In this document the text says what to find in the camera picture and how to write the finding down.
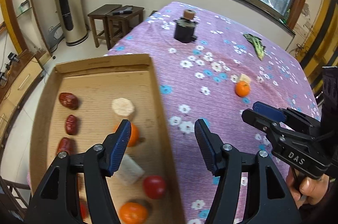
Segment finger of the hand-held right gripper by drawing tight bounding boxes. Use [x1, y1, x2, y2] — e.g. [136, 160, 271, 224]
[252, 101, 321, 132]
[241, 109, 307, 145]

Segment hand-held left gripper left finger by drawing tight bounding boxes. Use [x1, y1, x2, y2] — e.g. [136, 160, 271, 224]
[24, 119, 132, 224]

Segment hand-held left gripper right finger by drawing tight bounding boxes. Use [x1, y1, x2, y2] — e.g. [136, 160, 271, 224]
[194, 119, 303, 224]

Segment large orange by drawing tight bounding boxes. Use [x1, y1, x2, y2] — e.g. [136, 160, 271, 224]
[113, 122, 139, 147]

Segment small orange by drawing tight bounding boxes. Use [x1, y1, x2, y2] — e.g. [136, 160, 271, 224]
[235, 81, 250, 97]

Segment red tomato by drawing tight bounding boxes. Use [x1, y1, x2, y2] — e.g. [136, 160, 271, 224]
[143, 175, 167, 200]
[79, 200, 89, 219]

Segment red date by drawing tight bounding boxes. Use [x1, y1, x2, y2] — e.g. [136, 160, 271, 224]
[56, 137, 77, 157]
[59, 92, 79, 110]
[65, 115, 80, 135]

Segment cardboard tray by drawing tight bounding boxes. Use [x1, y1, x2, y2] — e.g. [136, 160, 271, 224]
[28, 54, 185, 224]

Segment person's right hand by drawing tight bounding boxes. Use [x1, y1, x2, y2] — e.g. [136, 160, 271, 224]
[286, 167, 330, 205]

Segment green leafy vegetable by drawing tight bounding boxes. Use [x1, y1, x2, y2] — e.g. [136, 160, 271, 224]
[243, 33, 265, 60]

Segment black cylinder with cork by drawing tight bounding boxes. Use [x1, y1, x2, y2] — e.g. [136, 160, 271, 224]
[173, 17, 198, 43]

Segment dark wooden chair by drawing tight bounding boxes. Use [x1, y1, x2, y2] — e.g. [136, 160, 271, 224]
[0, 176, 32, 216]

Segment low wooden cabinet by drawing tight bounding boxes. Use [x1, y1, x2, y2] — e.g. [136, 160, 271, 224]
[0, 48, 44, 140]

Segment black remote control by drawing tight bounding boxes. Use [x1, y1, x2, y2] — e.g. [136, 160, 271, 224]
[113, 5, 133, 15]

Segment gold black door frame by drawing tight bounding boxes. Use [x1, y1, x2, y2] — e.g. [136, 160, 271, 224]
[296, 0, 338, 92]

